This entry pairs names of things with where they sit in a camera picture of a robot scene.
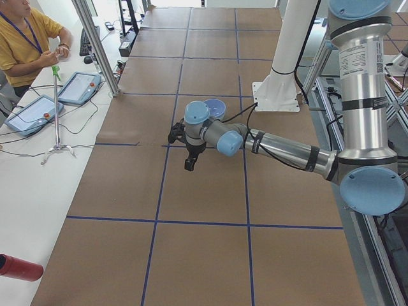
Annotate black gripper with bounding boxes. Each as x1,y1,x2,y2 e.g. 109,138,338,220
184,142,207,171

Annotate blue bowl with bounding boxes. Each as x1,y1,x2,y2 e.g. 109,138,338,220
204,98,226,120

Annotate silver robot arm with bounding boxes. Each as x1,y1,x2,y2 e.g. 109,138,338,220
175,1,407,215

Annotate far blue teach pendant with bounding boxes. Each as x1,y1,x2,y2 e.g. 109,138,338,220
58,71,101,106

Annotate blue teach pendant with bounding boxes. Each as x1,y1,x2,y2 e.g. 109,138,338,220
5,95,55,136
58,71,101,106

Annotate black computer mouse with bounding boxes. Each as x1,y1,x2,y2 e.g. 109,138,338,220
84,55,94,64

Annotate black keyboard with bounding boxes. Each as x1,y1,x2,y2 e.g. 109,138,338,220
79,28,92,56

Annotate near blue teach pendant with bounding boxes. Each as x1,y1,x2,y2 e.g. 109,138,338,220
5,95,55,136

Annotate chrome stand with green clip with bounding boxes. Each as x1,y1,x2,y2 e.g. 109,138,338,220
41,65,76,166

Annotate red bottle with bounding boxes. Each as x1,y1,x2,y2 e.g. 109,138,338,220
1,254,44,282

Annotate person in yellow shirt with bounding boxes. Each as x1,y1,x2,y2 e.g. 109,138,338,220
1,1,72,98

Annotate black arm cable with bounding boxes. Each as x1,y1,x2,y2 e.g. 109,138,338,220
222,101,316,170

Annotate white camera mast pillar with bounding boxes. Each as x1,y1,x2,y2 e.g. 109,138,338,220
252,0,320,112

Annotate aluminium frame post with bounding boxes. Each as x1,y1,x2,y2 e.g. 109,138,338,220
72,0,120,97

